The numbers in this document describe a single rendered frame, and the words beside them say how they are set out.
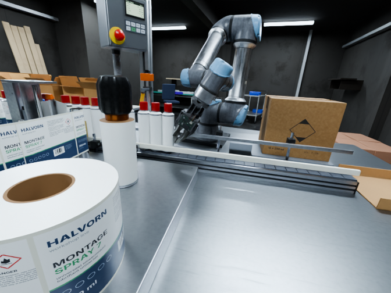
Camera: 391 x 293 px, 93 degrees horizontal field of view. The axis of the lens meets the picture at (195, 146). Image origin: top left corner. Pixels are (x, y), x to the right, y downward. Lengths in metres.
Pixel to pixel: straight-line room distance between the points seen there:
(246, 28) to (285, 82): 6.43
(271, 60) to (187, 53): 3.08
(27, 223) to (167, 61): 8.22
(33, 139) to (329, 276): 0.73
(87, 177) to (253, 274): 0.35
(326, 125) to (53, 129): 1.03
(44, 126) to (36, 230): 0.42
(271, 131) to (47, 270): 0.89
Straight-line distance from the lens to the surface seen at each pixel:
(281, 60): 7.46
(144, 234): 0.43
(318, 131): 1.01
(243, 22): 1.08
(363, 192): 0.91
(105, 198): 0.28
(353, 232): 0.66
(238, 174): 0.75
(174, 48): 8.31
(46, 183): 0.39
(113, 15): 0.90
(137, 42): 0.93
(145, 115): 0.80
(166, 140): 0.79
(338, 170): 0.82
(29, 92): 1.00
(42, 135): 0.64
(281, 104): 0.95
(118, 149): 0.53
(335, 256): 0.56
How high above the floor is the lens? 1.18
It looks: 19 degrees down
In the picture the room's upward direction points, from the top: 3 degrees clockwise
